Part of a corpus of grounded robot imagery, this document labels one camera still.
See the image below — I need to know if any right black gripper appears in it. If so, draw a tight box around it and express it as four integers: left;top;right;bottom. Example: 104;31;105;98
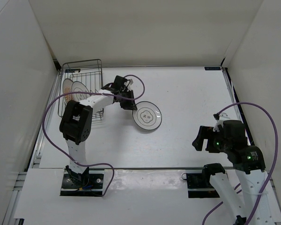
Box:
192;126;231;153

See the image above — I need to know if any white plate grey flower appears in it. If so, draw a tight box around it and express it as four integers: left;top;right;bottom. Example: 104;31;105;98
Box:
132;101;163;131

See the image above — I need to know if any white plate orange sunburst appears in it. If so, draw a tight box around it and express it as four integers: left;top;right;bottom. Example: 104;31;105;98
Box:
62;78;73;103

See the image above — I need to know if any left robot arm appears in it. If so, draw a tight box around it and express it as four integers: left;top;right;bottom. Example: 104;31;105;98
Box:
59;76;137;188

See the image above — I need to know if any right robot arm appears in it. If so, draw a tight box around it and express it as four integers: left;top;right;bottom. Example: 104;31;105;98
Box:
192;120;274;225

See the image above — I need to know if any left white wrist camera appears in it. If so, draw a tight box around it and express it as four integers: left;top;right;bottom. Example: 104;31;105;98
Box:
124;79;133;91

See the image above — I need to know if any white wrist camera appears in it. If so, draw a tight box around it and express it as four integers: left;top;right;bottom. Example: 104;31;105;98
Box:
213;112;230;132
124;79;133;91

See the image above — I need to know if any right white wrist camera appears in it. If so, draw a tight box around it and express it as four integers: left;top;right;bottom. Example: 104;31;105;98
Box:
213;112;230;132

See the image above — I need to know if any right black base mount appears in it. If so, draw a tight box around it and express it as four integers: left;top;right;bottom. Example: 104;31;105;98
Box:
181;163;226;199

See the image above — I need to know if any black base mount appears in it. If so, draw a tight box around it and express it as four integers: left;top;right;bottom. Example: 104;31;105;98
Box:
60;165;104;197
181;163;226;199

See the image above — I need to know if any wire dish rack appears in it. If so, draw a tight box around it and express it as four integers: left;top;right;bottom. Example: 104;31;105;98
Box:
58;59;103;117

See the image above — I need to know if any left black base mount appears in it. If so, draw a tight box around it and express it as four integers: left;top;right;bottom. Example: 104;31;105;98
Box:
60;165;104;197

